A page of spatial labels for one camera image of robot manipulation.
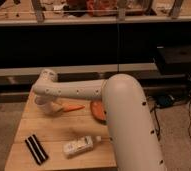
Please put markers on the long workbench shelf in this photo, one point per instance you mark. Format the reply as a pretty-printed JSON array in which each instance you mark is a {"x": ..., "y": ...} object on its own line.
[{"x": 79, "y": 12}]

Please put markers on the orange round bowl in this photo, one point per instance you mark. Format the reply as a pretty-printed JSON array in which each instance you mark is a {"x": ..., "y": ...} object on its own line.
[{"x": 97, "y": 110}]

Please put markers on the black box on right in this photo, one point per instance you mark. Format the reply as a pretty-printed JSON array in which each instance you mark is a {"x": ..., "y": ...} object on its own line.
[{"x": 173, "y": 60}]

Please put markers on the black white striped block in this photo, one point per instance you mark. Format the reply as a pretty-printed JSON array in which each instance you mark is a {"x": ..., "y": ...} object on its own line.
[{"x": 36, "y": 149}]

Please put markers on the wooden folding table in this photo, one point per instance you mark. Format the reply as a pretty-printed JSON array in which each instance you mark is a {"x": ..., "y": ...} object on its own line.
[{"x": 53, "y": 132}]

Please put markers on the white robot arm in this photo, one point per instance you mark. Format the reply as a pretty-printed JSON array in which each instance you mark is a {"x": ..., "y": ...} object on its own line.
[{"x": 130, "y": 125}]

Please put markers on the translucent white ceramic cup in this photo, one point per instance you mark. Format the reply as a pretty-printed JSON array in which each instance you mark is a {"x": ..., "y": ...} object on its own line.
[{"x": 47, "y": 106}]

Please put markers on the orange carrot toy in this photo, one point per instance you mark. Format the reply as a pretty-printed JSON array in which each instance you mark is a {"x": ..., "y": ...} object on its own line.
[{"x": 69, "y": 108}]

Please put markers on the white plastic bottle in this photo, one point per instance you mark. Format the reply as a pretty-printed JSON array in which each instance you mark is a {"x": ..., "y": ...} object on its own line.
[{"x": 81, "y": 145}]

